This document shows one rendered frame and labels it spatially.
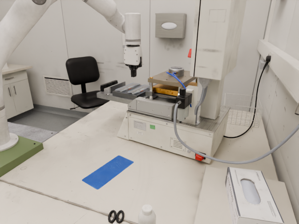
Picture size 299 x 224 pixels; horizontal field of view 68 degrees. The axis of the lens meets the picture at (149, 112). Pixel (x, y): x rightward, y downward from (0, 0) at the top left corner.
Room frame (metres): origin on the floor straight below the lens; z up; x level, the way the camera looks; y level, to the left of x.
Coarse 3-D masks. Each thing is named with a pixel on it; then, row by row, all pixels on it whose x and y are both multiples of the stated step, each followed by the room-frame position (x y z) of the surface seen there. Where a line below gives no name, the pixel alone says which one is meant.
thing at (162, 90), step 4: (160, 84) 1.12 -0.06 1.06; (188, 84) 1.12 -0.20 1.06; (192, 84) 1.12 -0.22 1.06; (196, 84) 1.15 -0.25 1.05; (156, 88) 1.06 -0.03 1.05; (160, 88) 1.05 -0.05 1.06; (164, 88) 1.04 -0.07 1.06; (168, 88) 1.04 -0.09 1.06; (172, 88) 1.04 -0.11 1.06; (176, 88) 1.04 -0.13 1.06; (156, 92) 1.06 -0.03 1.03; (160, 92) 1.05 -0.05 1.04; (164, 92) 1.04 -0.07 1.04; (168, 92) 1.03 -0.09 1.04; (172, 92) 1.01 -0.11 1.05; (176, 92) 1.00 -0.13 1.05; (164, 96) 1.04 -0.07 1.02; (168, 96) 1.02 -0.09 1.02; (172, 96) 1.01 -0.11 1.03; (176, 96) 1.01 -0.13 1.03
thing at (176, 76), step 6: (162, 72) 1.17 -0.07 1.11; (168, 72) 1.01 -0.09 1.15; (174, 72) 1.04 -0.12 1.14; (180, 72) 1.08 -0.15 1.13; (186, 72) 1.18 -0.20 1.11; (150, 78) 1.04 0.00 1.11; (156, 78) 1.04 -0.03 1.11; (162, 78) 1.04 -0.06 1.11; (168, 78) 1.04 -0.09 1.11; (174, 78) 1.05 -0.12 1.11; (180, 78) 1.05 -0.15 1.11; (186, 78) 1.05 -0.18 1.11; (192, 78) 1.07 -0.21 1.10; (168, 84) 0.99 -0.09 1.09; (174, 84) 0.98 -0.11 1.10; (180, 84) 0.96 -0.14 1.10; (186, 84) 1.00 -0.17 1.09
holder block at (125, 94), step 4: (132, 88) 1.25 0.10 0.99; (116, 92) 1.19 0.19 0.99; (120, 92) 1.17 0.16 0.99; (124, 92) 1.17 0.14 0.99; (144, 92) 1.19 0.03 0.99; (120, 96) 1.17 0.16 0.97; (124, 96) 1.16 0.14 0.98; (128, 96) 1.15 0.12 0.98; (132, 96) 1.13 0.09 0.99; (136, 96) 1.12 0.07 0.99; (140, 96) 1.15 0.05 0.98
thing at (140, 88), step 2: (144, 84) 1.31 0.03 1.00; (140, 86) 1.27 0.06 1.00; (142, 86) 1.27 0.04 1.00; (144, 86) 1.27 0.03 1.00; (146, 86) 1.27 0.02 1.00; (148, 86) 1.27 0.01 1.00; (136, 88) 1.22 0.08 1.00; (138, 88) 1.22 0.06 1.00; (140, 88) 1.23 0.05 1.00; (142, 88) 1.23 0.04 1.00; (144, 88) 1.23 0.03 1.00; (132, 90) 1.19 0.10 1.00; (134, 90) 1.19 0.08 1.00; (136, 90) 1.19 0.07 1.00; (138, 90) 1.19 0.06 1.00; (140, 90) 1.19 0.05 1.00; (132, 92) 1.15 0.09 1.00; (134, 92) 1.15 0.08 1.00; (136, 92) 1.15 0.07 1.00
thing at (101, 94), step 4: (116, 84) 1.29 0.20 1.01; (120, 84) 1.32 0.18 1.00; (124, 84) 1.36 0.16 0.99; (108, 88) 1.33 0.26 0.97; (112, 88) 1.25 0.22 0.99; (116, 88) 1.28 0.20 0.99; (100, 92) 1.25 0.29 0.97; (104, 92) 1.25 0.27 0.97; (108, 92) 1.25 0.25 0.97; (112, 92) 1.25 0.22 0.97; (100, 96) 1.23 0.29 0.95; (104, 96) 1.22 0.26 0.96; (108, 96) 1.20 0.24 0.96; (112, 96) 1.19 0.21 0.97; (116, 96) 1.18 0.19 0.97; (144, 96) 1.18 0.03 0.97; (148, 96) 1.19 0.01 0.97; (112, 100) 1.19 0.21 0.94; (116, 100) 1.17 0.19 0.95; (120, 100) 1.16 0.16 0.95; (124, 100) 1.15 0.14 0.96; (128, 100) 1.13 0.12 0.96; (132, 100) 1.12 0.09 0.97
